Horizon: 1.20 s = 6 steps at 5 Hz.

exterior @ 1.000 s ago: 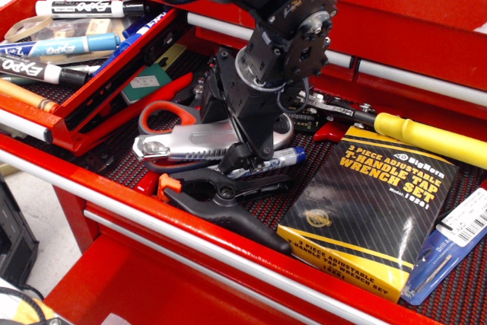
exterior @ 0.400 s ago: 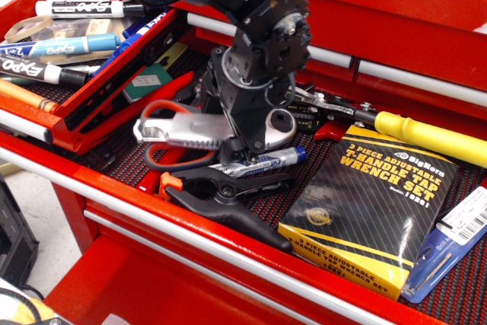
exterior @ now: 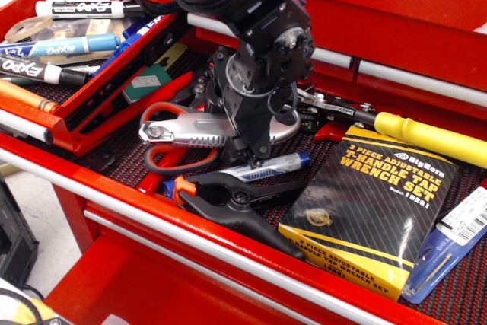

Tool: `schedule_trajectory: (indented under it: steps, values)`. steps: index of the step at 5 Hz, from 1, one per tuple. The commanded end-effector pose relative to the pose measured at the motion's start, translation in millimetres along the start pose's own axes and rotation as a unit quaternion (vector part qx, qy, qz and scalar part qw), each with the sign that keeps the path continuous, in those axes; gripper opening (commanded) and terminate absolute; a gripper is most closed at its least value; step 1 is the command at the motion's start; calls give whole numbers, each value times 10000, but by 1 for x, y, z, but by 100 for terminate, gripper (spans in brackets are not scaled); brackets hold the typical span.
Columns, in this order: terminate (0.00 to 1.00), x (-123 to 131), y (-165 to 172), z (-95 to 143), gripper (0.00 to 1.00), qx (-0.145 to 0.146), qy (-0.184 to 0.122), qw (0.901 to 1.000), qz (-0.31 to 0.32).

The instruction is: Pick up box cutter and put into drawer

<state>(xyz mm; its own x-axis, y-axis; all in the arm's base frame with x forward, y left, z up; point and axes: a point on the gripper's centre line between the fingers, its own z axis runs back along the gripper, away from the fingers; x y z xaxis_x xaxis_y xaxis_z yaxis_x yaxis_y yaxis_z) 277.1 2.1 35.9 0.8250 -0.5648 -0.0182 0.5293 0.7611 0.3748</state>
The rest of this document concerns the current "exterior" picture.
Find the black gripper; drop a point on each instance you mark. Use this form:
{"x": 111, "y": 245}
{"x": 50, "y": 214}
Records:
{"x": 250, "y": 88}

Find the silver box cutter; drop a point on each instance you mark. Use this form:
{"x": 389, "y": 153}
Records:
{"x": 210, "y": 130}

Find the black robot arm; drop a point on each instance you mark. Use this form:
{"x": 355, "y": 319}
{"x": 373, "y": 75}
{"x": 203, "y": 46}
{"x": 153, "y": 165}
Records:
{"x": 279, "y": 27}

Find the large red open drawer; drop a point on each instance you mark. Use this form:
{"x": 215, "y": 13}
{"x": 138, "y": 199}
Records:
{"x": 442, "y": 89}

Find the black yellow tap wrench box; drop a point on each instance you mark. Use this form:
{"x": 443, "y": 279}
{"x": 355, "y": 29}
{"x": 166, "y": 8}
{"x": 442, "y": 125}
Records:
{"x": 366, "y": 213}

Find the small red open drawer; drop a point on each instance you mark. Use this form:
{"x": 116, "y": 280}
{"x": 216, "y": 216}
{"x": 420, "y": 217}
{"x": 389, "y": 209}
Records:
{"x": 85, "y": 116}

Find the blue capped white marker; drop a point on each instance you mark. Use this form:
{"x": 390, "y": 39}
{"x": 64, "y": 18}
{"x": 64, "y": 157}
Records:
{"x": 245, "y": 173}

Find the red and grey scissors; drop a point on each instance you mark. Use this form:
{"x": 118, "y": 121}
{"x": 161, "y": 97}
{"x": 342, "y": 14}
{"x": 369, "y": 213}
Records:
{"x": 162, "y": 159}

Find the black spring clamp orange tips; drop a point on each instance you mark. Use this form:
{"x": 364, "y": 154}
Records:
{"x": 230, "y": 202}

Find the green card package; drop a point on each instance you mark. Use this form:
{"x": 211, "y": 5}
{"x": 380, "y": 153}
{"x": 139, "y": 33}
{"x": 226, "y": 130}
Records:
{"x": 148, "y": 80}

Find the light blue expo marker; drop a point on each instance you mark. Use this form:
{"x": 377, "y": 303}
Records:
{"x": 69, "y": 46}

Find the red metal tool chest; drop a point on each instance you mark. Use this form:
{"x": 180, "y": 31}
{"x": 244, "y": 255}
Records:
{"x": 129, "y": 273}

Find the black expo marker lower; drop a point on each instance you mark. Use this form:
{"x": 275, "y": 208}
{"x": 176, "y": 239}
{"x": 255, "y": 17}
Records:
{"x": 51, "y": 74}

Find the black expo marker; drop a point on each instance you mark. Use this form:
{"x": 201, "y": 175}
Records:
{"x": 87, "y": 10}
{"x": 51, "y": 74}

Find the clear plastic bag of parts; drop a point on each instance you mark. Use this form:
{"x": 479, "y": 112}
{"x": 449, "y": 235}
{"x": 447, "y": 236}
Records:
{"x": 70, "y": 28}

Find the black expo marker top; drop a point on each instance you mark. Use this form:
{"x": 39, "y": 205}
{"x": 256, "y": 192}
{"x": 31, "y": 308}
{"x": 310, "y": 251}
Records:
{"x": 87, "y": 10}

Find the orange crayon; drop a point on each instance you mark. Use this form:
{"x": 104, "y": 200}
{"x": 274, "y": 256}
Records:
{"x": 18, "y": 93}

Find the tan rubber band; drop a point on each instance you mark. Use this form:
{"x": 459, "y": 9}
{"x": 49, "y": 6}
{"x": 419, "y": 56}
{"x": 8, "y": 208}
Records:
{"x": 26, "y": 28}

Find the black crate on floor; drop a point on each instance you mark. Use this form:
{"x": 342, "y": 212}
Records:
{"x": 19, "y": 247}

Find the blue drill bit package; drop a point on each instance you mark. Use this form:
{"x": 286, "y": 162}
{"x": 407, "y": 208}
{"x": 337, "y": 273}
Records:
{"x": 453, "y": 238}

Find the red handled wire stripper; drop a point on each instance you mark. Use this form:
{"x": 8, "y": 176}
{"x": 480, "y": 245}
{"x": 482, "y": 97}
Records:
{"x": 192, "y": 95}

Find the black wire gauge crimper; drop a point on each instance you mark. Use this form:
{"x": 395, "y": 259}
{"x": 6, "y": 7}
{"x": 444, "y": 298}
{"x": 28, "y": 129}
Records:
{"x": 312, "y": 118}

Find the yellow handled tin snips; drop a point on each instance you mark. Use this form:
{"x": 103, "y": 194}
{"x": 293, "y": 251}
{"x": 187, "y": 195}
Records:
{"x": 445, "y": 142}

